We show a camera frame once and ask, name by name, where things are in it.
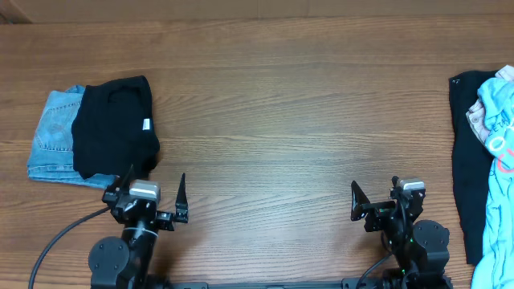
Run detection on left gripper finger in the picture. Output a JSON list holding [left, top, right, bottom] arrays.
[[104, 165, 134, 197], [174, 173, 189, 223]]

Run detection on black t-shirt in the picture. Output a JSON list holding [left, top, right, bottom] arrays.
[[71, 75, 160, 179]]

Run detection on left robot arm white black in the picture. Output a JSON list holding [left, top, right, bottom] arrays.
[[88, 169, 189, 289]]

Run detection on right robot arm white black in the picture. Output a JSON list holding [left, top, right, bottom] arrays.
[[342, 176, 453, 289]]

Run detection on folded blue jeans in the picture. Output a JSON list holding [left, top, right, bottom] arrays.
[[27, 85, 115, 189]]

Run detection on light blue garment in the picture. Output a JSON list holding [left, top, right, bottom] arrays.
[[471, 78, 513, 289]]

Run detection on white pink garment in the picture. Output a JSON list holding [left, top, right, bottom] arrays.
[[466, 65, 513, 145]]

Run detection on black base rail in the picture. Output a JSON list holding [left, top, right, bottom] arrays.
[[165, 278, 358, 289]]

